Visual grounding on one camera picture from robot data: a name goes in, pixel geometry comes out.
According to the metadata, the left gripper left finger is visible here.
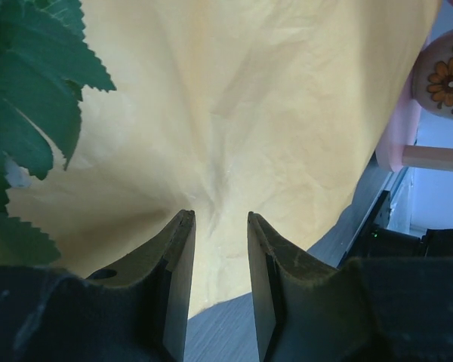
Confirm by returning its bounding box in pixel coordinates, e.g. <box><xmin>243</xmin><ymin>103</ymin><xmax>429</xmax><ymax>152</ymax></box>
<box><xmin>0</xmin><ymin>210</ymin><xmax>196</xmax><ymax>361</ymax></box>

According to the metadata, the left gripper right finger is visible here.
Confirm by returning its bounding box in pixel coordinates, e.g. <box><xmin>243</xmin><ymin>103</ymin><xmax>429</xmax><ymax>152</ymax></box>
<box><xmin>248</xmin><ymin>212</ymin><xmax>394</xmax><ymax>361</ymax></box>

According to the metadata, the orange wrapping paper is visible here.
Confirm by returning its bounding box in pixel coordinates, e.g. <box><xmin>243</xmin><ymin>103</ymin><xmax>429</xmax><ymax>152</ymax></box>
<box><xmin>8</xmin><ymin>1</ymin><xmax>441</xmax><ymax>315</ymax></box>

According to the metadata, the artificial flower bunch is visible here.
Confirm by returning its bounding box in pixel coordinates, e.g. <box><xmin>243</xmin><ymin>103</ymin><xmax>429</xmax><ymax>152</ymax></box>
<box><xmin>0</xmin><ymin>1</ymin><xmax>115</xmax><ymax>266</ymax></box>

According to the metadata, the pink two-tier shelf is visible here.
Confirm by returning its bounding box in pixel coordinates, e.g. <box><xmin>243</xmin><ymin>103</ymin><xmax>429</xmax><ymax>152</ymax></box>
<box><xmin>374</xmin><ymin>0</ymin><xmax>453</xmax><ymax>171</ymax></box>

